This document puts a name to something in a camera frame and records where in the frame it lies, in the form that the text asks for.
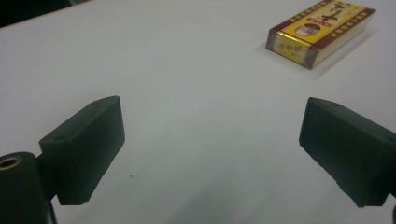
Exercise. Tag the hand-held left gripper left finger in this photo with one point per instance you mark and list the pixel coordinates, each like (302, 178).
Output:
(84, 149)

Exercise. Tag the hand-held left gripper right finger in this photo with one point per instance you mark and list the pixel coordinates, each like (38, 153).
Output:
(345, 146)

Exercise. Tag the yellow and brown box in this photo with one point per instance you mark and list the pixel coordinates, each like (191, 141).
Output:
(320, 32)

